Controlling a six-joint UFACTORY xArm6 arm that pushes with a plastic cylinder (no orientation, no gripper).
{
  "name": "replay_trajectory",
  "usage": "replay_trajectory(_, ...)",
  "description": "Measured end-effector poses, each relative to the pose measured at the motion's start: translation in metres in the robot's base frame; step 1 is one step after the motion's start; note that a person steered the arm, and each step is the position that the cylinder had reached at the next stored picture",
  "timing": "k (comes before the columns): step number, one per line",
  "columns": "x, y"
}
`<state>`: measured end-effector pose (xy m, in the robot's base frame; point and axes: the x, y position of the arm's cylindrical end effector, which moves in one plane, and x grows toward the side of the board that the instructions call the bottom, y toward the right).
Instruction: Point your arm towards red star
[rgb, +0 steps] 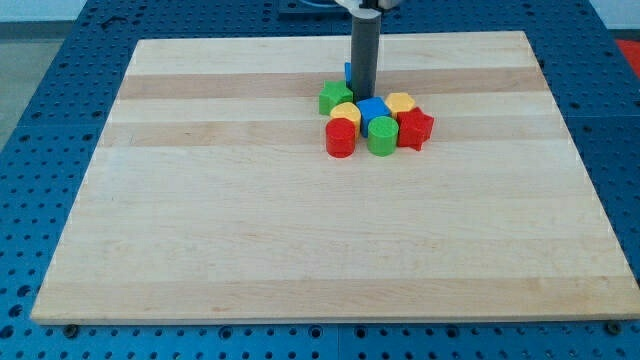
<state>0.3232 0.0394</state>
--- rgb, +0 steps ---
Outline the green cylinder block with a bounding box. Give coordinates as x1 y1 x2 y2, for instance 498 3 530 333
367 116 399 156

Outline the right black board screw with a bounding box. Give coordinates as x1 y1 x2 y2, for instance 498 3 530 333
604 321 622 336

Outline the yellow hexagon block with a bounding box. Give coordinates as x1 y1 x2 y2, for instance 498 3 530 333
384 92 416 119

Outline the red star block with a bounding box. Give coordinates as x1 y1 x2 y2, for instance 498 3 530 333
397 107 435 151

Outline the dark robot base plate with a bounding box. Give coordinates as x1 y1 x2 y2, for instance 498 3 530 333
275 0 348 19

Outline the small blue block behind rod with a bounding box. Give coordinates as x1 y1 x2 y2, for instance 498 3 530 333
344 62 352 88

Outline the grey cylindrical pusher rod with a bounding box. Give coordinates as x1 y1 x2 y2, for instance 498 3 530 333
350 8 381 102

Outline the light wooden board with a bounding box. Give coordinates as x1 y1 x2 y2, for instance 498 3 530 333
31 31 639 325

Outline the green star block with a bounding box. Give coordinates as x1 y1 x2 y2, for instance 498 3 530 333
318 80 353 115

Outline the blue cube block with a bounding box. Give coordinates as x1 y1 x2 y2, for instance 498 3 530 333
356 97 391 138

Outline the yellow heart block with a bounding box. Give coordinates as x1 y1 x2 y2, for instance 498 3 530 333
329 102 362 138

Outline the left black board screw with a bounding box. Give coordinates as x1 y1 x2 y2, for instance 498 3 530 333
62 324 80 339

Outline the red cylinder block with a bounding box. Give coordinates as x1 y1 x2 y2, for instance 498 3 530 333
325 118 356 158

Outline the black board screw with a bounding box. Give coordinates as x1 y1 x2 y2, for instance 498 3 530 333
62 324 80 339
604 321 622 336

